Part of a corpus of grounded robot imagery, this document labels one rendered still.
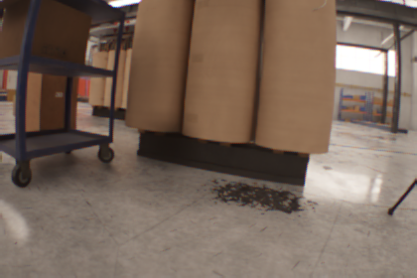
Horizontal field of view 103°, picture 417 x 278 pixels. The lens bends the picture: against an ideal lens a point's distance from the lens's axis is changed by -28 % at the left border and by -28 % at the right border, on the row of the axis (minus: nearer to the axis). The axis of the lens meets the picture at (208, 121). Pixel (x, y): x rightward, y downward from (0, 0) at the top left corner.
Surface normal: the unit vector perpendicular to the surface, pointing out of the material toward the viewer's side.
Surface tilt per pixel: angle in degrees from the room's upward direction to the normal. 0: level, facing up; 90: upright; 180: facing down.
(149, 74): 90
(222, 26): 90
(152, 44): 90
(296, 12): 90
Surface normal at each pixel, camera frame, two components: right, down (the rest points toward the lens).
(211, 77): -0.35, 0.04
